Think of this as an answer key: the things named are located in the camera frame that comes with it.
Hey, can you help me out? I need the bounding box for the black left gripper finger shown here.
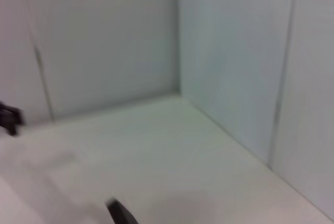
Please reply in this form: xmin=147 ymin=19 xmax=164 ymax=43
xmin=0 ymin=101 xmax=25 ymax=136

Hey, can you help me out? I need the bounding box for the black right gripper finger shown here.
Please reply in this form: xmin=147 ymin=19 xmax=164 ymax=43
xmin=105 ymin=197 xmax=139 ymax=224

